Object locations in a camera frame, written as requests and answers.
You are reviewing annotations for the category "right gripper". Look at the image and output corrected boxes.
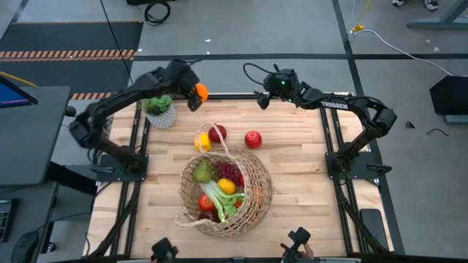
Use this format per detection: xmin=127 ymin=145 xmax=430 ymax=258
xmin=255 ymin=68 xmax=299 ymax=110

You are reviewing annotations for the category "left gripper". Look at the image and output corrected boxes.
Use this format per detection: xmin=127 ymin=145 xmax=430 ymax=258
xmin=166 ymin=58 xmax=203 ymax=113

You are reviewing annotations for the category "orange fruit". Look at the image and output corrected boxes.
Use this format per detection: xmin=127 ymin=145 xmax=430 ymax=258
xmin=195 ymin=83 xmax=210 ymax=102

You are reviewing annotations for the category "dark red apple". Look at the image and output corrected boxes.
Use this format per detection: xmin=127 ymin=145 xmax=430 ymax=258
xmin=208 ymin=124 xmax=228 ymax=144

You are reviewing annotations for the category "yellow bell pepper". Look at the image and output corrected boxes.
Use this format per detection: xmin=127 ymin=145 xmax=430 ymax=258
xmin=193 ymin=131 xmax=213 ymax=153

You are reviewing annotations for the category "green pear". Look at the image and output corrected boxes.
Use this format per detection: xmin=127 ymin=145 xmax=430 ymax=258
xmin=192 ymin=159 xmax=213 ymax=185

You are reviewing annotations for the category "red grape bunch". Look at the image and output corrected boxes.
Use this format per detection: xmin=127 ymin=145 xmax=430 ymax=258
xmin=217 ymin=161 xmax=245 ymax=187

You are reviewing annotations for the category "yellow lemon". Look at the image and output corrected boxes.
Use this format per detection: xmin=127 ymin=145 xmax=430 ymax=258
xmin=216 ymin=178 xmax=237 ymax=196

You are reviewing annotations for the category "pale green bok choy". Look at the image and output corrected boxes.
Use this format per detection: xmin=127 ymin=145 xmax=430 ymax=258
xmin=199 ymin=180 xmax=246 ymax=224

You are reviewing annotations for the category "orange-red tomato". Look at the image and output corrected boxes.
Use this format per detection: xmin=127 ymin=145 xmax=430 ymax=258
xmin=197 ymin=194 xmax=216 ymax=213

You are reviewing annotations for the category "woven seagrass basket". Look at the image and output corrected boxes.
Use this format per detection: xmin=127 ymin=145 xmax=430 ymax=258
xmin=174 ymin=122 xmax=274 ymax=239

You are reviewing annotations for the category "succulent in white pot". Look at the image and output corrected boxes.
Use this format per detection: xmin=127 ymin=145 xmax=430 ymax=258
xmin=141 ymin=94 xmax=178 ymax=130

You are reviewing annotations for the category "black hazard-striped floor mat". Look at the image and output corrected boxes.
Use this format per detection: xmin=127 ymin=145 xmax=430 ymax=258
xmin=0 ymin=20 xmax=144 ymax=102

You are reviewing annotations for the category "black flat device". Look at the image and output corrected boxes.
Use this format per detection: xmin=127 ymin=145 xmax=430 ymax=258
xmin=360 ymin=207 xmax=389 ymax=251

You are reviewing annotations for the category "dark grey desk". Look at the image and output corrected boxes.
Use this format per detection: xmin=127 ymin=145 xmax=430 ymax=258
xmin=0 ymin=85 xmax=72 ymax=187

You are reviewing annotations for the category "monitor with blue screen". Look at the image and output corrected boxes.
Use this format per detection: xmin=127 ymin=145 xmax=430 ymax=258
xmin=0 ymin=75 xmax=39 ymax=110

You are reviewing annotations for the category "black box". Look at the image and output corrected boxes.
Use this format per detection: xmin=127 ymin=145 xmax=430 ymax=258
xmin=429 ymin=75 xmax=468 ymax=116

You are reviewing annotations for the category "grey metal stand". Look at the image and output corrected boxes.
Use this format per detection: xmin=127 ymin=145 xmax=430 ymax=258
xmin=407 ymin=0 xmax=468 ymax=29

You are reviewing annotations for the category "black computer mouse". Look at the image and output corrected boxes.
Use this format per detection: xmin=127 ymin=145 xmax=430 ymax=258
xmin=10 ymin=230 xmax=40 ymax=263

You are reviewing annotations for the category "black aluminium table frame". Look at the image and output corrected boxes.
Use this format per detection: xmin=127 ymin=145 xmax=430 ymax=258
xmin=86 ymin=93 xmax=392 ymax=263

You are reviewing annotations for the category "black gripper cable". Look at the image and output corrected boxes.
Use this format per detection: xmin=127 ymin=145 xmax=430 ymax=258
xmin=242 ymin=62 xmax=279 ymax=87

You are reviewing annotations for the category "long black cable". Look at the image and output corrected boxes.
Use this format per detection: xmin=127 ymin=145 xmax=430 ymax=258
xmin=99 ymin=0 xmax=135 ymax=85

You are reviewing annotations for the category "coiled black cable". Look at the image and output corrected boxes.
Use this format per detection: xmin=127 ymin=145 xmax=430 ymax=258
xmin=144 ymin=0 xmax=172 ymax=26

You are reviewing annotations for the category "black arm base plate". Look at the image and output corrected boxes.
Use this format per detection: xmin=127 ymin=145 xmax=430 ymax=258
xmin=95 ymin=153 xmax=149 ymax=183
xmin=325 ymin=151 xmax=393 ymax=180

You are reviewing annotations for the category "yellow cord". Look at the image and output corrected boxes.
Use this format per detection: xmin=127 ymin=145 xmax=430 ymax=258
xmin=358 ymin=0 xmax=373 ymax=26

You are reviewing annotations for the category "white cable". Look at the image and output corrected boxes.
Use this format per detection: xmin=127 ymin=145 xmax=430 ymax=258
xmin=349 ymin=28 xmax=456 ymax=77

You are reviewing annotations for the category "black teleoperation handle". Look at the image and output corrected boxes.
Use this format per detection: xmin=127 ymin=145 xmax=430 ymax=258
xmin=151 ymin=237 xmax=180 ymax=263
xmin=279 ymin=226 xmax=312 ymax=263

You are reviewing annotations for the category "yellow cable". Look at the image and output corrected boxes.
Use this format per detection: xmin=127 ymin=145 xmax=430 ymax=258
xmin=0 ymin=71 xmax=39 ymax=88

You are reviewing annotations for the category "grey base plate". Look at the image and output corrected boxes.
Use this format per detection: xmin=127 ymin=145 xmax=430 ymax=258
xmin=444 ymin=114 xmax=468 ymax=126

